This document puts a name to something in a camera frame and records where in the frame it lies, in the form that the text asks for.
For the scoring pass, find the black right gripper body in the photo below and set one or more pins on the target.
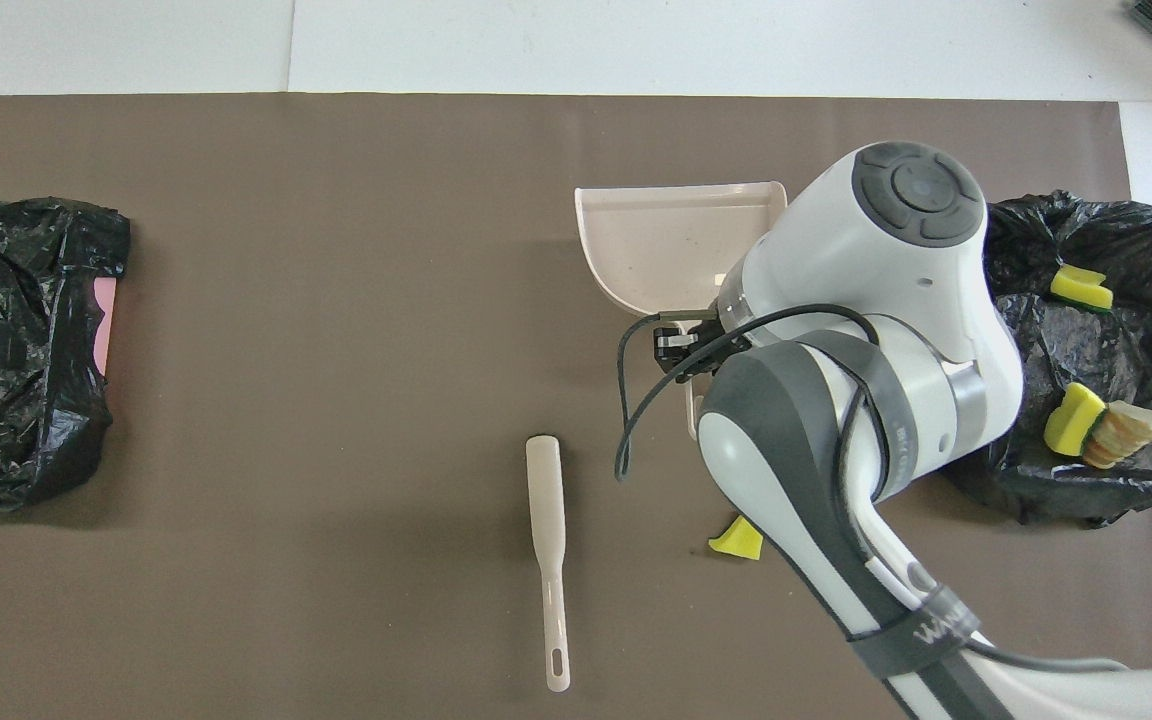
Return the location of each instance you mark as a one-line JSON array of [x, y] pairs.
[[711, 345]]

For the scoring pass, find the beige plastic dustpan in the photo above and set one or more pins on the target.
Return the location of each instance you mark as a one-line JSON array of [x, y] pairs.
[[656, 250]]

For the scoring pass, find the beige hand brush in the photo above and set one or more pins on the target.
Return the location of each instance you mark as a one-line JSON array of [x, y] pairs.
[[544, 490]]

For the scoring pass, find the yellow green sponge piece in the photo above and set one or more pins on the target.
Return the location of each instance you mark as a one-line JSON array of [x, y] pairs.
[[1076, 287], [1071, 420]]

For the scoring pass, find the striped orange beige sponge roll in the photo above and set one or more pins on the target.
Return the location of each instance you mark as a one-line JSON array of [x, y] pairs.
[[1126, 432]]

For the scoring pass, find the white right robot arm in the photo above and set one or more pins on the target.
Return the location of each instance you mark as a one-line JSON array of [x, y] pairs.
[[916, 190]]

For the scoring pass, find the pink bin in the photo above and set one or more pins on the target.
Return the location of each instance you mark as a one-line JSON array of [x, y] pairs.
[[104, 320]]

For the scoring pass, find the yellow wedge sponge piece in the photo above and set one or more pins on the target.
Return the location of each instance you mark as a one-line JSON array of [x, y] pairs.
[[734, 543]]

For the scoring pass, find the brown table mat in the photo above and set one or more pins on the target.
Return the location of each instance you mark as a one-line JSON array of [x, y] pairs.
[[336, 200]]

